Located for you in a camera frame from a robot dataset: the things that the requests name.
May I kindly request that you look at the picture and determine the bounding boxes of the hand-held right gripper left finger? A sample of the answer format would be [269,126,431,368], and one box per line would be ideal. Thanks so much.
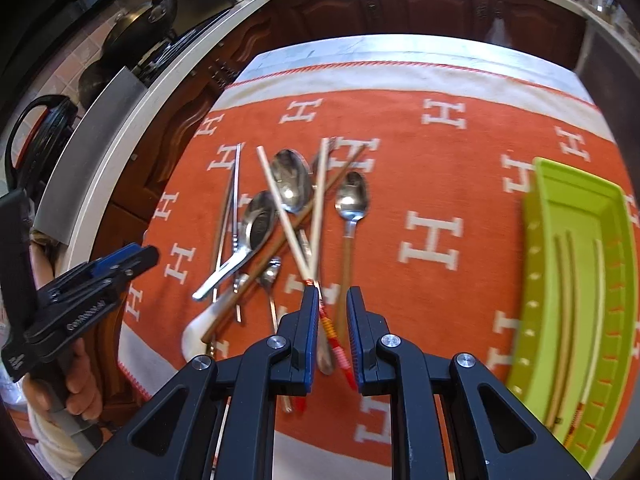
[72,285,321,480]

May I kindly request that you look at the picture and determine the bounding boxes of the orange patterned blanket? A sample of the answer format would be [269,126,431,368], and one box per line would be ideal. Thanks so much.
[119,62,621,480]

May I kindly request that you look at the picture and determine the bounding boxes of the wooden handle metal spoon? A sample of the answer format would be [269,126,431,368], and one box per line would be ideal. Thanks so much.
[333,171,371,333]

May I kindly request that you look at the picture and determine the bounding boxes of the green plastic tray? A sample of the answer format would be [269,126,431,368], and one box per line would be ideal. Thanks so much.
[505,156,640,466]

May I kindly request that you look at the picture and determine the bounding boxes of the metal fork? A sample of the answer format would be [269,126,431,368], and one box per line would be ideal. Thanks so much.
[310,149,335,196]

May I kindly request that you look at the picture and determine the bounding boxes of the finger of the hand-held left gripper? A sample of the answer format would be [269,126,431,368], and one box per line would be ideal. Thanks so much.
[49,259,160,307]
[89,243,160,278]

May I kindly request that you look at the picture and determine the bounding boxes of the black wok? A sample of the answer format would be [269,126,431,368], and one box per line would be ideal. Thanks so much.
[102,0,178,61]

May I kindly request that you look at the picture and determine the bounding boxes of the embossed metal spoon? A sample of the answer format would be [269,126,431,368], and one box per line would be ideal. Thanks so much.
[192,190,281,302]

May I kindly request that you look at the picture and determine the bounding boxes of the large metal spoon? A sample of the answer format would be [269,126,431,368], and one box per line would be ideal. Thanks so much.
[270,149,335,376]

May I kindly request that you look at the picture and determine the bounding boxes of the black range hood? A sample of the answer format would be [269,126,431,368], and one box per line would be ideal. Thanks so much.
[0,0,126,66]

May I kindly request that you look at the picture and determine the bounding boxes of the gas stove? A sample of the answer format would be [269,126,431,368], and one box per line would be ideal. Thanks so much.
[132,30,201,83]

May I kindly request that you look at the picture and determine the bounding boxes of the metal chopstick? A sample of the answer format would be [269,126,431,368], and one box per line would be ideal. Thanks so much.
[231,143,244,325]
[212,170,236,305]

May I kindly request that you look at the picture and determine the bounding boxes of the white ceramic spoon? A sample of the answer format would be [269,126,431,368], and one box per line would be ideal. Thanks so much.
[181,272,251,361]

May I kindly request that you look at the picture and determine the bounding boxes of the stainless steel appliance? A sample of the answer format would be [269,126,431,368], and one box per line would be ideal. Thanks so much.
[575,25,640,116]

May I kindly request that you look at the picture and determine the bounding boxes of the person's left forearm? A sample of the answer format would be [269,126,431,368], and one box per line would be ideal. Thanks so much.
[25,400,103,477]

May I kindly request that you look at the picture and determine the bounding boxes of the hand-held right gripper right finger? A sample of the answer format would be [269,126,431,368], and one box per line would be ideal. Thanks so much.
[346,286,591,480]

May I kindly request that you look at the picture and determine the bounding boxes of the small metal spoon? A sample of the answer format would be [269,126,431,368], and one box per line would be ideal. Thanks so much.
[260,256,284,336]

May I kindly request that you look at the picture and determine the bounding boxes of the white kitchen countertop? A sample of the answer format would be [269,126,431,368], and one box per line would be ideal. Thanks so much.
[65,0,640,261]

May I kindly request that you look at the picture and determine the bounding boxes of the brown wooden cabinets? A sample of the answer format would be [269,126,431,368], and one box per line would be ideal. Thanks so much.
[105,0,588,261]

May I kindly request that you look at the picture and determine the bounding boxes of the person's left hand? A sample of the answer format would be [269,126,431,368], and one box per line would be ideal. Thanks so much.
[22,335,106,423]

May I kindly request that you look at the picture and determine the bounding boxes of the brown wooden chopstick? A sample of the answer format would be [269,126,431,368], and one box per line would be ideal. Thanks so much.
[200,146,366,343]

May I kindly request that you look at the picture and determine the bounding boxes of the black kettle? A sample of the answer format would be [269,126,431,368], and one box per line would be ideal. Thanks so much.
[2,95,81,186]

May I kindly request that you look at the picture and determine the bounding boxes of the dark cooking pot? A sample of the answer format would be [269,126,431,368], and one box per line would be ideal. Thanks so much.
[79,62,116,106]

